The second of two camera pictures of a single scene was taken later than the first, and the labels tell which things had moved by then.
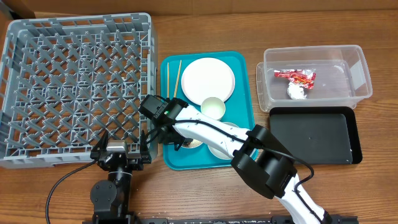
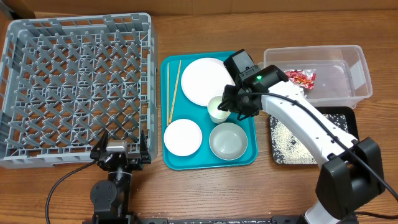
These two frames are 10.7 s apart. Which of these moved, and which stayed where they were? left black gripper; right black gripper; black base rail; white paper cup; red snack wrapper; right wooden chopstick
Moved: white paper cup; right black gripper
Stayed: black base rail; right wooden chopstick; left black gripper; red snack wrapper
